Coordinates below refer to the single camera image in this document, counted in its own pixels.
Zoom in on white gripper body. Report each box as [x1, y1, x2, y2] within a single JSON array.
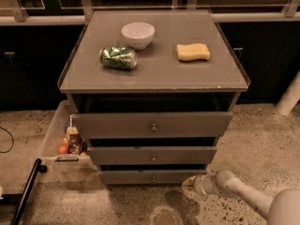
[[193, 175, 208, 196]]

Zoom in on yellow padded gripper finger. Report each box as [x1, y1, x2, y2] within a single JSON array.
[[181, 176, 196, 194]]

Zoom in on grey bottom drawer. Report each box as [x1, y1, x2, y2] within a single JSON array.
[[100, 170, 206, 186]]

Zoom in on grey drawer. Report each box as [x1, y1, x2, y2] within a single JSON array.
[[72, 112, 233, 139], [100, 170, 206, 186], [89, 146, 217, 165]]

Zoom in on grey top drawer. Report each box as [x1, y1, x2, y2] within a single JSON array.
[[72, 112, 233, 139]]

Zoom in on grey middle drawer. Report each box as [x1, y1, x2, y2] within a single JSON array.
[[89, 146, 217, 165]]

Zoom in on grey drawer cabinet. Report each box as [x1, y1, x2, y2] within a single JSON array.
[[59, 10, 249, 172]]

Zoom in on brown snack package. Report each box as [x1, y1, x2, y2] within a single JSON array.
[[67, 127, 83, 155]]

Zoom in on yellow sponge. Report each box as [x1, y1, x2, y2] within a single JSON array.
[[176, 43, 210, 61]]

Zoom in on red round fruit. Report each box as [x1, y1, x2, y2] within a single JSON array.
[[57, 144, 68, 154]]

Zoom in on clear plastic storage bin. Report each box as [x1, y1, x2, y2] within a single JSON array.
[[40, 100, 90, 166]]

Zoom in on crushed green soda can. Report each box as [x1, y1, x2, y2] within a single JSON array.
[[99, 46, 137, 70]]

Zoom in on black metal pole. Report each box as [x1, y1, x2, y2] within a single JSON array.
[[9, 158, 47, 225]]

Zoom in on white ceramic bowl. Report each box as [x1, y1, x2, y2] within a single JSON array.
[[121, 22, 156, 50]]

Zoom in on white cylindrical post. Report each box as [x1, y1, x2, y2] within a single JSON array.
[[276, 71, 300, 116]]

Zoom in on black cable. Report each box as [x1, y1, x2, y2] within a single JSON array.
[[0, 126, 15, 154]]

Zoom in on metal window frame rail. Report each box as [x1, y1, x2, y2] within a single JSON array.
[[0, 0, 300, 24]]

